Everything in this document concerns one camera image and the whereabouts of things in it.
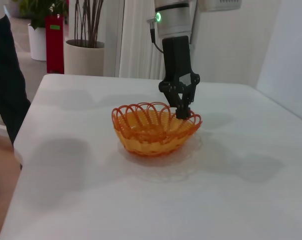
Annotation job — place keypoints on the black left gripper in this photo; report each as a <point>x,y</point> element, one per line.
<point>177,60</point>

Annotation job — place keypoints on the orange woven plastic basket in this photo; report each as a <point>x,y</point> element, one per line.
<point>150,145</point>

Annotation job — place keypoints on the white pleated curtain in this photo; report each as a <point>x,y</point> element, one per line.
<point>135,50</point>

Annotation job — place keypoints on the beige round plant pot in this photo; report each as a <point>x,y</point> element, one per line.
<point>84,61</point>

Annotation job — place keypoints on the bare brown plant stems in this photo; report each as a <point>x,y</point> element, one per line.
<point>89,22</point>

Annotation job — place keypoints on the red box stand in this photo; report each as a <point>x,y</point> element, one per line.
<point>55,45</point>

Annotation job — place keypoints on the white plant pot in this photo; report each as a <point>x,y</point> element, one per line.
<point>37,43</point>

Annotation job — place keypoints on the green leafy plant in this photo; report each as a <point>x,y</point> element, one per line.
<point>43,10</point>

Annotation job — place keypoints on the person in dark trousers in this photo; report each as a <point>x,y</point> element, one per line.
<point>6,82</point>

